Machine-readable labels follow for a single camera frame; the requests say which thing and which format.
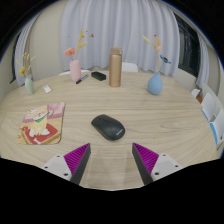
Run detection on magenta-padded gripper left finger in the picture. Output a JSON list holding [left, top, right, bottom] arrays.
[[42, 142, 92, 186]]

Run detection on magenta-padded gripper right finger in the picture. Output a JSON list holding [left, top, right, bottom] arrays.
[[131, 142, 184, 186]]

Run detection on black computer mouse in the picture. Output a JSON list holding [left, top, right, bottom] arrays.
[[90, 114, 126, 142]]

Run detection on cartoon cat print mouse pad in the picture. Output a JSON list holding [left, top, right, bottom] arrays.
[[17, 101, 66, 146]]

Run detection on blue vase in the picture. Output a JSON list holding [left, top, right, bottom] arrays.
[[147, 71, 164, 96]]

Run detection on pale green vase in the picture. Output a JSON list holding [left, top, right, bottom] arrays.
[[24, 77, 36, 96]]

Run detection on black and blue marker pen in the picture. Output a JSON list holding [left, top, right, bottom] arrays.
[[75, 74, 90, 85]]

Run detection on pink vase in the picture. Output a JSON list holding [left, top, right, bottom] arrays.
[[69, 59, 82, 83]]

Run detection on black rectangular case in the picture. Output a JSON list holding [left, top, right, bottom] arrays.
[[90, 70, 107, 82]]

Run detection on gold insulated drink bottle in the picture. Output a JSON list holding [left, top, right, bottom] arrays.
[[108, 47, 124, 88]]

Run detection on narrow white curtain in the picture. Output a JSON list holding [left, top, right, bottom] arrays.
[[13, 16, 41, 88], [195, 31, 211, 89]]

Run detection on dark window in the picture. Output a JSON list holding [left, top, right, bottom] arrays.
[[9, 43, 18, 84], [173, 13, 202, 78]]

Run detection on pink and yellow dried flowers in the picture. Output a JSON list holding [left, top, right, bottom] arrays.
[[64, 29, 95, 63]]

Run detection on yellow and blue dried flowers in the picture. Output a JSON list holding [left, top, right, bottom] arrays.
[[142, 34, 172, 74]]

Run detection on wide white curtain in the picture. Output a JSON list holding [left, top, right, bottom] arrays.
[[59, 0, 181, 78]]

